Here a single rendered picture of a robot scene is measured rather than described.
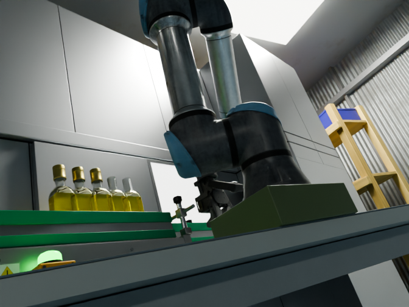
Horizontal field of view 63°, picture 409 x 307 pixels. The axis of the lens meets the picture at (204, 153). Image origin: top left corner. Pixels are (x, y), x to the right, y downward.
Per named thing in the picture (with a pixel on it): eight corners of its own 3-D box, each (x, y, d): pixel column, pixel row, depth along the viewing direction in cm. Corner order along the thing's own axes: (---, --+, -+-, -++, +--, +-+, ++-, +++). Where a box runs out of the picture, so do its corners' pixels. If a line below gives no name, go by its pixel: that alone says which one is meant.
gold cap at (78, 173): (87, 181, 103) (86, 168, 105) (80, 178, 100) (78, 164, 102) (77, 185, 104) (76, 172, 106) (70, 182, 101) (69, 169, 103)
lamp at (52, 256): (56, 268, 68) (55, 254, 70) (67, 262, 66) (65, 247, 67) (33, 271, 65) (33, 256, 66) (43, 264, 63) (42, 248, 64)
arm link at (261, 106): (296, 143, 70) (276, 90, 75) (234, 158, 69) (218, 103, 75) (287, 164, 81) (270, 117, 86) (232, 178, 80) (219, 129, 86)
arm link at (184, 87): (240, 156, 69) (186, -29, 89) (169, 173, 69) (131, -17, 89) (238, 174, 81) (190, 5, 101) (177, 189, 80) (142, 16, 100)
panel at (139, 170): (227, 232, 164) (208, 171, 179) (232, 230, 163) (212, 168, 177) (37, 243, 99) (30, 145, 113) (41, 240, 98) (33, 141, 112)
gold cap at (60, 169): (59, 176, 96) (58, 162, 98) (50, 181, 97) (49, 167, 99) (69, 179, 99) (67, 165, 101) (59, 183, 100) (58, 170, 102)
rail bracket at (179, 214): (168, 246, 108) (159, 210, 114) (203, 227, 99) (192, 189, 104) (160, 247, 106) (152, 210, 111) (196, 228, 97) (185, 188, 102)
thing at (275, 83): (298, 193, 244) (256, 95, 282) (346, 170, 224) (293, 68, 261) (241, 187, 193) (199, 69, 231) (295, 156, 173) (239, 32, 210)
